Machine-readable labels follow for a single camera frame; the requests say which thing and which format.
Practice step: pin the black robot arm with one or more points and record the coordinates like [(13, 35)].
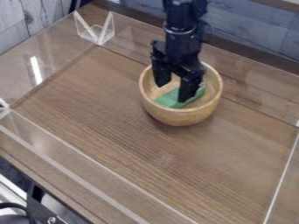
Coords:
[(184, 12)]

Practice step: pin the black table leg bracket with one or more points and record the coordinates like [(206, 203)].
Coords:
[(41, 214)]

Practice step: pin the clear acrylic tray wall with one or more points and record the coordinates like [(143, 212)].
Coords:
[(83, 148)]

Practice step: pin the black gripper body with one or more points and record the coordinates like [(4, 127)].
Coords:
[(180, 48)]

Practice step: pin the clear acrylic corner bracket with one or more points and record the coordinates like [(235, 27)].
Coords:
[(96, 34)]

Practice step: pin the round wooden bowl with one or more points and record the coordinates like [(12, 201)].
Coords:
[(191, 113)]

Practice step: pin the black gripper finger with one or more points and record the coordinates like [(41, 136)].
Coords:
[(190, 84), (162, 72)]

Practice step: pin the green rectangular block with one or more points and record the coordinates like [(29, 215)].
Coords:
[(167, 97)]

